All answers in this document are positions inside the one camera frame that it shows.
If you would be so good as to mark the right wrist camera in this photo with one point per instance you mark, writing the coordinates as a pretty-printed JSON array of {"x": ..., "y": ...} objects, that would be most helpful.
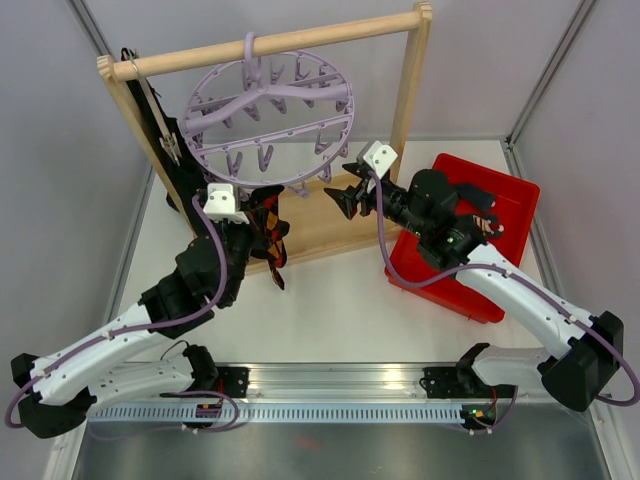
[{"x": 377, "y": 158}]

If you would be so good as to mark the white slotted cable duct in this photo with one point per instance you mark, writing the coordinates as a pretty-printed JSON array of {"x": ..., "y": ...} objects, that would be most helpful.
[{"x": 317, "y": 413}]

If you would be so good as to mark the metal clip hanger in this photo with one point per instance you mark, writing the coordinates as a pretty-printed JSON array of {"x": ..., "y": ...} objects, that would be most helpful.
[{"x": 171, "y": 147}]

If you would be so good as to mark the aluminium mounting rail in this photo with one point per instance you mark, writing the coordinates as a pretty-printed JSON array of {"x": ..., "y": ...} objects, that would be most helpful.
[{"x": 310, "y": 382}]

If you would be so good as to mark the grey blue sock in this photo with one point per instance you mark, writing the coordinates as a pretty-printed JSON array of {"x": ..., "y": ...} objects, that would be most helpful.
[{"x": 477, "y": 197}]

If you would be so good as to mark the black hanging clothes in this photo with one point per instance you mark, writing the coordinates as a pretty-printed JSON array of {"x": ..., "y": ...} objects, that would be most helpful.
[{"x": 184, "y": 173}]

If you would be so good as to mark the wooden hanger rack frame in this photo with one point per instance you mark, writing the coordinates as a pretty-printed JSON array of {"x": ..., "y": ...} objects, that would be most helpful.
[{"x": 318, "y": 229}]

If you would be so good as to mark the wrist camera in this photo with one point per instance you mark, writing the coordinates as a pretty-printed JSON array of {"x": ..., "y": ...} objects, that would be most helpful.
[
  {"x": 377, "y": 158},
  {"x": 222, "y": 205}
]

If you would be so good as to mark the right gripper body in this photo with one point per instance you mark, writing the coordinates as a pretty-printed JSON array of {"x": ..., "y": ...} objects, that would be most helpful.
[{"x": 394, "y": 201}]

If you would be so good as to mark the navy sock in bin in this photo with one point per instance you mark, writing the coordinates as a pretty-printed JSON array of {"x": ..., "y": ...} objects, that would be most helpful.
[{"x": 480, "y": 227}]

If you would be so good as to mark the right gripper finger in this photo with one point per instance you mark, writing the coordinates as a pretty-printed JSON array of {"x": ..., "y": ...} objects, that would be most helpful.
[
  {"x": 348, "y": 199},
  {"x": 356, "y": 168}
]

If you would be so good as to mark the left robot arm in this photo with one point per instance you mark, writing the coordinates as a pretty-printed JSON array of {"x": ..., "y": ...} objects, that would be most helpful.
[{"x": 57, "y": 392}]

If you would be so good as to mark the red plastic bin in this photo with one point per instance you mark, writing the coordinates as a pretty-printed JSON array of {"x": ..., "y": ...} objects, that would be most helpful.
[{"x": 515, "y": 204}]

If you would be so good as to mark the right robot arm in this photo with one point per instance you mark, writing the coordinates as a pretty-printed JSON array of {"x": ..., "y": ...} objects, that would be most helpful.
[{"x": 580, "y": 357}]

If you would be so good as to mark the argyle patterned sock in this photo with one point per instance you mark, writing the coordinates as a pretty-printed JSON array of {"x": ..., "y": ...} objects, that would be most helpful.
[
  {"x": 276, "y": 256},
  {"x": 263, "y": 206}
]

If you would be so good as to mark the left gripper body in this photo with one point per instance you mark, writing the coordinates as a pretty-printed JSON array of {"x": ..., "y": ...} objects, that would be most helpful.
[{"x": 240, "y": 240}]

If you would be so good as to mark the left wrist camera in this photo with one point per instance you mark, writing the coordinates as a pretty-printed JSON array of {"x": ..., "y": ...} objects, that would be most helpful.
[{"x": 222, "y": 205}]

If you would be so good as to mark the purple round clip hanger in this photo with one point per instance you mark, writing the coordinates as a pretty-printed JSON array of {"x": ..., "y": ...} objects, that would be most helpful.
[{"x": 280, "y": 119}]

